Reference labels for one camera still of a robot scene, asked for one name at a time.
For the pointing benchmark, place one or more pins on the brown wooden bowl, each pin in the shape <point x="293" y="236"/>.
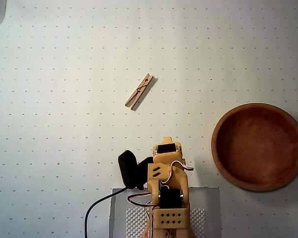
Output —
<point x="258" y="148"/>

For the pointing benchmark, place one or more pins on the grey metal base plate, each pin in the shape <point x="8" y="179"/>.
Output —
<point x="119" y="203"/>

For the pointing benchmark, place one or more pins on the white textured anti-slip mat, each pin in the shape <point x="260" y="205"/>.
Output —
<point x="135" y="223"/>

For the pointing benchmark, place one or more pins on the white dotted paper sheet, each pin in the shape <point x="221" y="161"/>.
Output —
<point x="64" y="62"/>

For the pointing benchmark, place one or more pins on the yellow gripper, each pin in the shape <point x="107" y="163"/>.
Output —
<point x="165" y="149"/>

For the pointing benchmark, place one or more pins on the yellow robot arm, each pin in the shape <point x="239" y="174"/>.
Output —
<point x="179" y="184"/>

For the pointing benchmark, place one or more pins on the wooden clothespin with metal spring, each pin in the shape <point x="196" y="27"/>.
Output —
<point x="139" y="91"/>

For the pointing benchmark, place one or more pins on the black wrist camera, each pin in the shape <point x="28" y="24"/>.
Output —
<point x="127" y="171"/>

